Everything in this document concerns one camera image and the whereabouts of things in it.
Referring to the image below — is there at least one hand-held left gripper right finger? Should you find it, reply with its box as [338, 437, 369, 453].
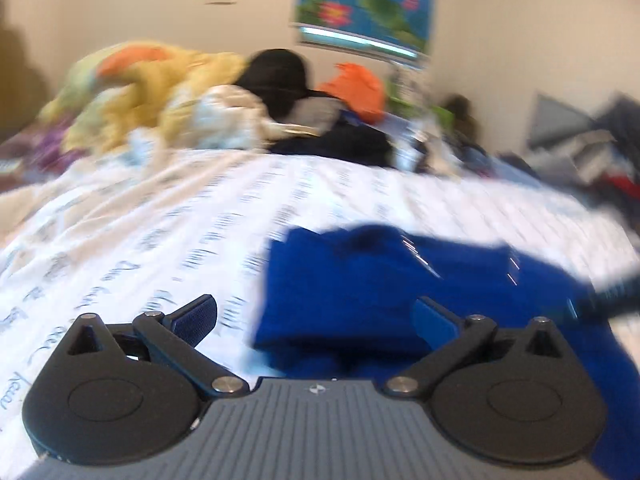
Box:
[384, 296, 576, 402]

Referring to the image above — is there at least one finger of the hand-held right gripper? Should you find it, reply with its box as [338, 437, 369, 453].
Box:
[567, 271, 640, 322]

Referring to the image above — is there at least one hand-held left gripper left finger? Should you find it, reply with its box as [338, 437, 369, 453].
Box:
[62, 294, 249, 401]

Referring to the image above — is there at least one blue knit sweater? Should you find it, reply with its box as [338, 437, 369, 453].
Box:
[252, 225, 640, 478]

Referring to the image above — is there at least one pile of clothes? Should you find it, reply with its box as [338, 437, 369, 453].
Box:
[495, 92, 640, 211]

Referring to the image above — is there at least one white script-printed bed cover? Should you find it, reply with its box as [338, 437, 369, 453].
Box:
[0, 147, 640, 461]

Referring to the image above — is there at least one black garment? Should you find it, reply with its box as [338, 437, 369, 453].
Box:
[270, 122, 393, 168]

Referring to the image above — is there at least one cream crumpled cloth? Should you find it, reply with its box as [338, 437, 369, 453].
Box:
[125, 85, 281, 161]

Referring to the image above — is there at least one dark brown bag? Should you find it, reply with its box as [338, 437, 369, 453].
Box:
[440, 95, 488, 151]

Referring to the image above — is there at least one purple cloth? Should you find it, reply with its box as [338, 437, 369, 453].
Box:
[0, 115, 76, 171]

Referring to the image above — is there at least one yellow floral quilt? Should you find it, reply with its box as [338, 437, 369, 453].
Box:
[40, 42, 251, 153]

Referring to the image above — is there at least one grey garment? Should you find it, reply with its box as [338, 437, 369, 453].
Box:
[285, 95, 346, 136]

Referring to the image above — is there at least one orange plastic bag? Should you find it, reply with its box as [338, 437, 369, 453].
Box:
[320, 62, 388, 123]

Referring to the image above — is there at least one black hat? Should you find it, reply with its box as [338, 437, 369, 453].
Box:
[235, 49, 326, 126]

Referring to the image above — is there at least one brown headboard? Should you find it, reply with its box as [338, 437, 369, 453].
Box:
[0, 5, 51, 131]

